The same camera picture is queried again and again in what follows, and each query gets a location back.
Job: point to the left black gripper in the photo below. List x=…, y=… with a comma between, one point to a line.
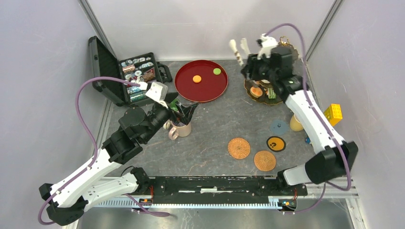
x=186, y=111

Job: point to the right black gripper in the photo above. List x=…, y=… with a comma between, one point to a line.
x=251, y=65

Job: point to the pink beige mug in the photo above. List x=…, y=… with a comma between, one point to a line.
x=176, y=130

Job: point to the layered green cake slice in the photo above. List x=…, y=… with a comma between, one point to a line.
x=271, y=94

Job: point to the orange macaron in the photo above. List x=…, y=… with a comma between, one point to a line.
x=197, y=79

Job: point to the orange fruit tart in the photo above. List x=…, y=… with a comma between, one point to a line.
x=256, y=92

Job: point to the green macaron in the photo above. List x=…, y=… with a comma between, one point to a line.
x=217, y=71

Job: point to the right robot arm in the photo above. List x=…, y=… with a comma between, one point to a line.
x=334, y=156

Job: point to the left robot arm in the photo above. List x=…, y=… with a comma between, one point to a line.
x=67, y=200

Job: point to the green mug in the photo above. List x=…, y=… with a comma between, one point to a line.
x=173, y=105

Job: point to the three-tier gold dessert stand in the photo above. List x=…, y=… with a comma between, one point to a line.
x=248, y=72

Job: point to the red round tray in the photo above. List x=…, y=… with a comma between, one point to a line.
x=211, y=86

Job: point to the black open case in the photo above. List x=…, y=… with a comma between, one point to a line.
x=143, y=68

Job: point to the blue round coaster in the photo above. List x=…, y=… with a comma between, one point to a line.
x=279, y=127

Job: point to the yellow cream mug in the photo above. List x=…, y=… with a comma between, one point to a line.
x=295, y=124

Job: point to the woven coaster left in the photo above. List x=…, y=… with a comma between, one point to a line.
x=239, y=148

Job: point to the woven coaster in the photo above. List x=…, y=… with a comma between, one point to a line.
x=265, y=161
x=239, y=148

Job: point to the red yellow block toy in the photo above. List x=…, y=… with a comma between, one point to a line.
x=333, y=114

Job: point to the black yellow round coaster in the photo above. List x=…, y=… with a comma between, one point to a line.
x=276, y=143

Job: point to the woven coaster right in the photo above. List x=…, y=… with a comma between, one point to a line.
x=265, y=161

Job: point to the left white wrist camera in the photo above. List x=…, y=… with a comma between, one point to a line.
x=157, y=92

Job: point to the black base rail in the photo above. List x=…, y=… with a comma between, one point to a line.
x=214, y=191

